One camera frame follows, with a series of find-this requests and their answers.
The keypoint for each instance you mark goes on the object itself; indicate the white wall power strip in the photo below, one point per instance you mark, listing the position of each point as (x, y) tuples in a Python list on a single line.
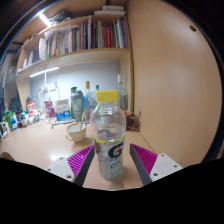
[(50, 87)]

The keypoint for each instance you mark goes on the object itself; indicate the green glass bottle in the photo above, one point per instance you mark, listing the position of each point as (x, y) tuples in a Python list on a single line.
[(96, 88)]

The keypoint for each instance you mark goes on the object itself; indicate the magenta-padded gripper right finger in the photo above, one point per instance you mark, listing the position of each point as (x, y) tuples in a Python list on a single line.
[(146, 159)]

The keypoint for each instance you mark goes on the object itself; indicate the under-shelf light bar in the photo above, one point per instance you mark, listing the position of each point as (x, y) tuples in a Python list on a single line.
[(43, 72)]

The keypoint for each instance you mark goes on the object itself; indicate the white bottle with blue label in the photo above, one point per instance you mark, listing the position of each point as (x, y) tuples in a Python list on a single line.
[(14, 125)]

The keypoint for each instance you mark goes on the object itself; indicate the red and white container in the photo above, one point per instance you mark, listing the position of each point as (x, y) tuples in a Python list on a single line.
[(30, 108)]

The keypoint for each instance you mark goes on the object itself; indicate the wooden shelf unit with books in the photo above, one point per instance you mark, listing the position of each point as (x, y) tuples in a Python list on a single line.
[(86, 36)]

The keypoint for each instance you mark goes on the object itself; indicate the pale blue flat device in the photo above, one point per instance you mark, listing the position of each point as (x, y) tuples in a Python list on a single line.
[(61, 122)]

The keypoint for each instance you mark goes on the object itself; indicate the metal spoon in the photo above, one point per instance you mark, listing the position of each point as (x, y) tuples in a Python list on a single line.
[(82, 121)]

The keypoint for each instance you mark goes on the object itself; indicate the cream ceramic mug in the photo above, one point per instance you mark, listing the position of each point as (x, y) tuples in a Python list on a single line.
[(77, 135)]

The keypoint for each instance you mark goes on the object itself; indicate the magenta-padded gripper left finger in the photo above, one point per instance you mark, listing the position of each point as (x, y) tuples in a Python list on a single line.
[(78, 159)]

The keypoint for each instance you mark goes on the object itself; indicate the ceiling tube light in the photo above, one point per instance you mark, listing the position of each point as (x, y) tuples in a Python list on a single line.
[(44, 19)]

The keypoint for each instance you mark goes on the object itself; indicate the brown ceramic cup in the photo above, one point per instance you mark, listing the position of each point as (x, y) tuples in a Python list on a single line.
[(128, 120)]

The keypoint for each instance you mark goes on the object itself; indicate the green box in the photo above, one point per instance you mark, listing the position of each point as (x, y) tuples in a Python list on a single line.
[(9, 117)]

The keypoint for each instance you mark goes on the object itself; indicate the blue and white carton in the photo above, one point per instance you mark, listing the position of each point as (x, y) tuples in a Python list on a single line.
[(62, 110)]

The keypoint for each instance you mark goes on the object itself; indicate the blue bottle with tan cap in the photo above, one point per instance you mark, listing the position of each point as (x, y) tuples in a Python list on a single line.
[(87, 100)]

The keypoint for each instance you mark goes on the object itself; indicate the clear bottle with yellow cap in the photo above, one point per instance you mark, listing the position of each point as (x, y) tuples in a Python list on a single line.
[(108, 133)]

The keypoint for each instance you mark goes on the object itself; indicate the dark green tall bottle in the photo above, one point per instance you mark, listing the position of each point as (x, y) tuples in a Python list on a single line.
[(73, 89)]

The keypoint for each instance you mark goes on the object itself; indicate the black pouch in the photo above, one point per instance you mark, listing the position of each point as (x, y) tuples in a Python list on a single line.
[(16, 105)]

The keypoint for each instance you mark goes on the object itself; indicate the pink cup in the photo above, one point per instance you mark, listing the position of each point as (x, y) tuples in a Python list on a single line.
[(49, 109)]

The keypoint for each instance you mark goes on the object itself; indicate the grey shaker bottle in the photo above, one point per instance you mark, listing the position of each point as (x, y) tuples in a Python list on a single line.
[(77, 106)]

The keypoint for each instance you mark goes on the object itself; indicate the clear glass liquor bottle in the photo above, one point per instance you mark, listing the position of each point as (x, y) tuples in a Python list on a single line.
[(122, 95)]

